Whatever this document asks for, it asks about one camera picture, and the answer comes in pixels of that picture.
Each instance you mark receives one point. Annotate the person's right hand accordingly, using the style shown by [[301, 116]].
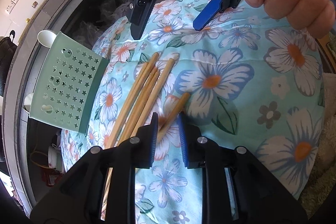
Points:
[[302, 3]]

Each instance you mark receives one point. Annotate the floral blue blanket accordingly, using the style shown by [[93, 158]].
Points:
[[236, 98]]

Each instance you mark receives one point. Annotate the green perforated utensil holder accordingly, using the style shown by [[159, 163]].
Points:
[[68, 82]]

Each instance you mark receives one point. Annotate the concrete kitchen counter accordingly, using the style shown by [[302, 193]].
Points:
[[21, 69]]

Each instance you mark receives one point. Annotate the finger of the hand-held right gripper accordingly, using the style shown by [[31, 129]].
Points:
[[140, 16], [207, 14]]

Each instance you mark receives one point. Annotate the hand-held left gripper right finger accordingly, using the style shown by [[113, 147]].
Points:
[[181, 140]]

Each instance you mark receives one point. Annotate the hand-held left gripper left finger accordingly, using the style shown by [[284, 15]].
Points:
[[155, 134]]

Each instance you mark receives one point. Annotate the black cooking pot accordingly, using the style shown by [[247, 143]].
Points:
[[5, 56]]

